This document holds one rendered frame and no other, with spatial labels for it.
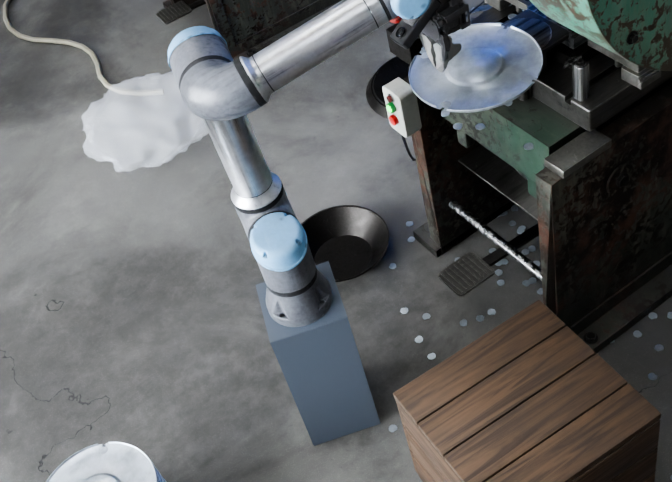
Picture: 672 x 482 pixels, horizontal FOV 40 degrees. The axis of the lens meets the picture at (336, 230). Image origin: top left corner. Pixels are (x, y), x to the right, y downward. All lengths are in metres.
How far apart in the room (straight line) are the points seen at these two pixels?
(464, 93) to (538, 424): 0.70
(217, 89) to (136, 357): 1.25
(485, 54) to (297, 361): 0.80
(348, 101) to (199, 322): 1.01
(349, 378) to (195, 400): 0.54
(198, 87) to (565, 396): 0.97
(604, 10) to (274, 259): 0.84
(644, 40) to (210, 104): 0.75
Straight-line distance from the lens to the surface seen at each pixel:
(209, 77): 1.70
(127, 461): 2.30
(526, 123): 2.13
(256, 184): 1.99
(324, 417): 2.34
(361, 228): 2.83
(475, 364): 2.07
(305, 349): 2.12
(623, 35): 1.58
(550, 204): 2.07
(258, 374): 2.60
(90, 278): 3.05
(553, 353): 2.08
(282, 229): 1.96
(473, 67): 2.07
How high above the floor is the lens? 2.05
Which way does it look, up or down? 46 degrees down
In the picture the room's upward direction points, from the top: 16 degrees counter-clockwise
